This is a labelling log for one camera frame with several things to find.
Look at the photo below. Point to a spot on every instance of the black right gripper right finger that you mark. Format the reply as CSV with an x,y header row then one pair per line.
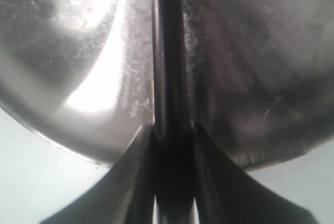
x,y
225,193

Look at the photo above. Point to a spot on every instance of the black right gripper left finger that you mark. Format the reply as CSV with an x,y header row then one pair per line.
x,y
124,195

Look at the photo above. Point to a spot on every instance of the black handled knife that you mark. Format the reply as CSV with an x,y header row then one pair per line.
x,y
174,148

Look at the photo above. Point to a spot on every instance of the round steel plate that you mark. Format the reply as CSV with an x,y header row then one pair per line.
x,y
260,73

